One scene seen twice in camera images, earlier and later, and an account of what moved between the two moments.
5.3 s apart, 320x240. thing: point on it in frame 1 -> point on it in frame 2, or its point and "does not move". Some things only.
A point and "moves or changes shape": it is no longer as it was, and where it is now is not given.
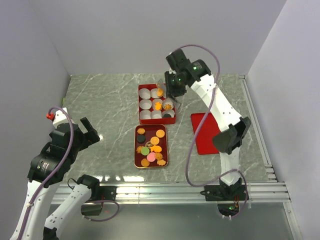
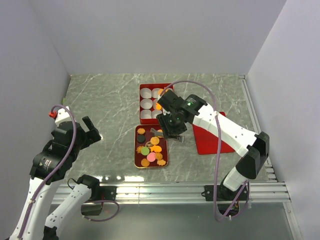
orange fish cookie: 158,106 does not move
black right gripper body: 173,86 -> 171,124
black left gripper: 90,138 does not move
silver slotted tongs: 179,103 moves or changes shape
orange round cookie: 160,92 does not move
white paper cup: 145,104 does not move
